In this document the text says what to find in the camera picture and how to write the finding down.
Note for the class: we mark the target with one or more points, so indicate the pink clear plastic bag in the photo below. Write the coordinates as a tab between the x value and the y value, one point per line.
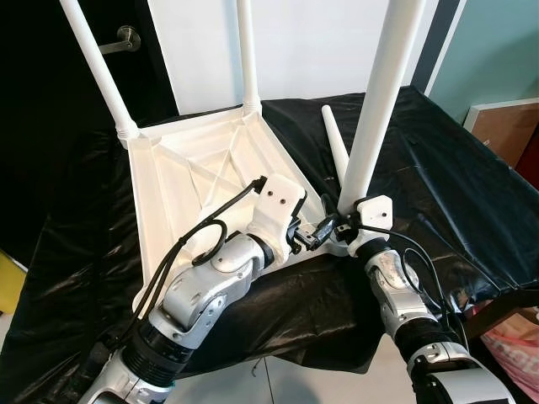
509	353

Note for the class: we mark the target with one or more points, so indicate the dark red cloth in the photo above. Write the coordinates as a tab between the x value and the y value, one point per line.
529	160

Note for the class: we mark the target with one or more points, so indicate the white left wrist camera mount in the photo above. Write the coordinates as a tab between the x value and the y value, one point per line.
280	206

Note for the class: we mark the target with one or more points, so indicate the yellow plastic object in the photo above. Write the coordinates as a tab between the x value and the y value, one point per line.
10	282

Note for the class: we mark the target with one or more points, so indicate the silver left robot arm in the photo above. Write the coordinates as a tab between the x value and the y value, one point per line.
206	290

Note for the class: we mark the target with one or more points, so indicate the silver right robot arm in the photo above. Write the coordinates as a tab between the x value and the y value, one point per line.
400	295

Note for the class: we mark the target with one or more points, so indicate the black plastic table cover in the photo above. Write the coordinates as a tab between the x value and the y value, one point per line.
455	194

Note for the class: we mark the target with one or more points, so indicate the white plastic table leg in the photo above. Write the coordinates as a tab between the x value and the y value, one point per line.
383	101
335	151
248	59
97	71

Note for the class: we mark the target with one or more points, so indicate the white plastic table top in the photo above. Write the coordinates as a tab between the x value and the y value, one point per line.
185	185

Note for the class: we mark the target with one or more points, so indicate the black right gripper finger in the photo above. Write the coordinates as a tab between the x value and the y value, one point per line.
341	210

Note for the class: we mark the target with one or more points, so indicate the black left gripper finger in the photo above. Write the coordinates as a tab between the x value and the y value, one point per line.
326	232

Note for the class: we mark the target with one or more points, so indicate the white framed brown board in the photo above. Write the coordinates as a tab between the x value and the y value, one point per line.
501	130

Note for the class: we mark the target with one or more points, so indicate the dark grey wall trim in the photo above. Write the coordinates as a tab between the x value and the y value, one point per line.
436	42

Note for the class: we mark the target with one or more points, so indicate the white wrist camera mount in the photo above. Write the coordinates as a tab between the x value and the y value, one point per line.
372	215
280	206

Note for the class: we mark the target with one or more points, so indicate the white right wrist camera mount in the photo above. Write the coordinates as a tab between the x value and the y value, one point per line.
372	215

